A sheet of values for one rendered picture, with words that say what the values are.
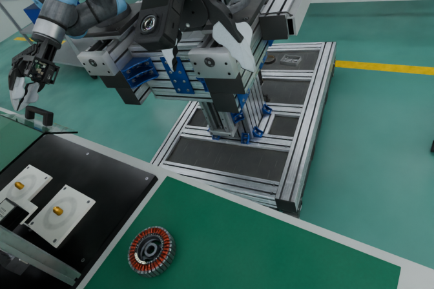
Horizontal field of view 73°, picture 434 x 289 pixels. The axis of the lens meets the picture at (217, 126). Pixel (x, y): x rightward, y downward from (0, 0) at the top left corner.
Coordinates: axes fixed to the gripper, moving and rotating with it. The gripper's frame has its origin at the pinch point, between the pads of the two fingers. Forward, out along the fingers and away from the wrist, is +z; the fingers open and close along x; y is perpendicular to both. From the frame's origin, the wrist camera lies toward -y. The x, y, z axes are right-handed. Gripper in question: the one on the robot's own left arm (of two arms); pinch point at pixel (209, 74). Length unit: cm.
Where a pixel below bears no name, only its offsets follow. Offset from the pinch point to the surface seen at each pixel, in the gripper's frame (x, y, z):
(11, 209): 52, -25, 23
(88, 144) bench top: 70, 9, 41
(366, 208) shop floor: -25, 48, 115
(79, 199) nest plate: 51, -13, 37
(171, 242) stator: 15.5, -16.2, 37.2
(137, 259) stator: 21.4, -22.2, 36.7
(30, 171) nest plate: 81, -9, 37
